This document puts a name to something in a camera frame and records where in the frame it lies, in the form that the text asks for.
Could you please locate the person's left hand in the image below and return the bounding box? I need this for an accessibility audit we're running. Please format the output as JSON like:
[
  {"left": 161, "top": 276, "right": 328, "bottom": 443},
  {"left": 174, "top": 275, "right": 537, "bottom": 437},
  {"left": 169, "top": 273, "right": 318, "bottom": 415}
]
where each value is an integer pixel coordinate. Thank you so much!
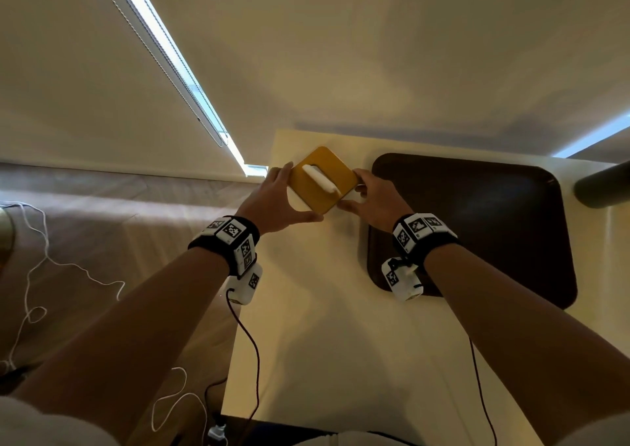
[{"left": 235, "top": 161, "right": 326, "bottom": 236}]

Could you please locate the person's right hand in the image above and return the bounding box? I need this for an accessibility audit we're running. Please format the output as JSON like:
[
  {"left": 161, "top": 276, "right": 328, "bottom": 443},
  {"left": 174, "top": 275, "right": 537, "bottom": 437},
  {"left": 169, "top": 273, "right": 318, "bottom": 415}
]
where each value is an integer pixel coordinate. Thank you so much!
[{"left": 336, "top": 167, "right": 416, "bottom": 235}]

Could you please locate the yellow square plate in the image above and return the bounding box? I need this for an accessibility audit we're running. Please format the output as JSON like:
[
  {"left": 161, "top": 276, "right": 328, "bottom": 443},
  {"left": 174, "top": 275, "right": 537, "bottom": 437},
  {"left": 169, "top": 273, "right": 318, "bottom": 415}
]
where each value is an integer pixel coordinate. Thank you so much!
[{"left": 287, "top": 146, "right": 359, "bottom": 215}]

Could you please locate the person's right forearm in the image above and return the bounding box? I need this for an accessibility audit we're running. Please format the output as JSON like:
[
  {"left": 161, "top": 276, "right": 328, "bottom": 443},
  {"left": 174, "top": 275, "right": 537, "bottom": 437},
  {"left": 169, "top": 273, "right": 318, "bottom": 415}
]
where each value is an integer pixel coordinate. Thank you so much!
[{"left": 422, "top": 243, "right": 630, "bottom": 446}]

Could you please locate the person's left forearm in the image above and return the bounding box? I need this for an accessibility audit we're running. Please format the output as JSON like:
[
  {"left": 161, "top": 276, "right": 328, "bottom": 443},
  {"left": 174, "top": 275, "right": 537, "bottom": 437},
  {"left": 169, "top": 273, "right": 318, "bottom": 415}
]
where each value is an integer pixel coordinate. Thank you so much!
[{"left": 10, "top": 246, "right": 232, "bottom": 446}]

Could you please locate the white oblong piece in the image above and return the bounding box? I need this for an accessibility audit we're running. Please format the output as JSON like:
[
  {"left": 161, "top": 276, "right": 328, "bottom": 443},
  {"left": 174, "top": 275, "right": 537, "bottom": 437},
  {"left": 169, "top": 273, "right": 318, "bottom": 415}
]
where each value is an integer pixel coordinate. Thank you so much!
[{"left": 301, "top": 164, "right": 343, "bottom": 198}]

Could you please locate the black marker wristband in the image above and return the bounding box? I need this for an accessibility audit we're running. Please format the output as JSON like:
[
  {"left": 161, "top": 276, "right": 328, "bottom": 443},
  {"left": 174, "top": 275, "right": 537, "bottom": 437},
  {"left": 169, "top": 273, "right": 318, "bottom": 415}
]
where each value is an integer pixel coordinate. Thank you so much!
[
  {"left": 392, "top": 212, "right": 462, "bottom": 267},
  {"left": 187, "top": 215, "right": 261, "bottom": 279}
]

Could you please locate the dark brown tray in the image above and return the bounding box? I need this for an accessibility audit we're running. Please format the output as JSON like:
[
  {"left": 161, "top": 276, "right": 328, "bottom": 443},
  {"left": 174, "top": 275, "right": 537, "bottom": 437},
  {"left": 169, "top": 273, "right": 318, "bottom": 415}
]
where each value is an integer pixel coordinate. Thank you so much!
[{"left": 367, "top": 153, "right": 578, "bottom": 310}]

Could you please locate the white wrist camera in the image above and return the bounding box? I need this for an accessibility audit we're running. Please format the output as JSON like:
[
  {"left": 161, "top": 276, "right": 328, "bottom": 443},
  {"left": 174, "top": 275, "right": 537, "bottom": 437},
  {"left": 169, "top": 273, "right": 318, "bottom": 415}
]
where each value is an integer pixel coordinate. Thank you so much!
[
  {"left": 225, "top": 262, "right": 264, "bottom": 307},
  {"left": 381, "top": 257, "right": 424, "bottom": 303}
]

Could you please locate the dark wrist camera cable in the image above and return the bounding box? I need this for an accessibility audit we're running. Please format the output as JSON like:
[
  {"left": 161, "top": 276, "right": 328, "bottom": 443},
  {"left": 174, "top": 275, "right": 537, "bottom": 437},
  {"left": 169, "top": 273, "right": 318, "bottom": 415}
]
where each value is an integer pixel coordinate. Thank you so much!
[
  {"left": 468, "top": 336, "right": 499, "bottom": 446},
  {"left": 225, "top": 288, "right": 262, "bottom": 424}
]

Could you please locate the window blind with bead chain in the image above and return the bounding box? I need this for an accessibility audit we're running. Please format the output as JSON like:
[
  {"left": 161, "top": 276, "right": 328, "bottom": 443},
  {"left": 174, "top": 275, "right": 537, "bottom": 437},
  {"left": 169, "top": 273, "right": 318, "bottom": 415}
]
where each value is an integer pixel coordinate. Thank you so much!
[{"left": 88, "top": 0, "right": 269, "bottom": 178}]

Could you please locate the white cable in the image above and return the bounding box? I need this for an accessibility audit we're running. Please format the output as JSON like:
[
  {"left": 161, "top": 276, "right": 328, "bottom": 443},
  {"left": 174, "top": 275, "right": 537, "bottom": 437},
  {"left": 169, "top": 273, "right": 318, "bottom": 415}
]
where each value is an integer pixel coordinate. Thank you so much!
[
  {"left": 0, "top": 201, "right": 127, "bottom": 378},
  {"left": 150, "top": 366, "right": 211, "bottom": 446}
]

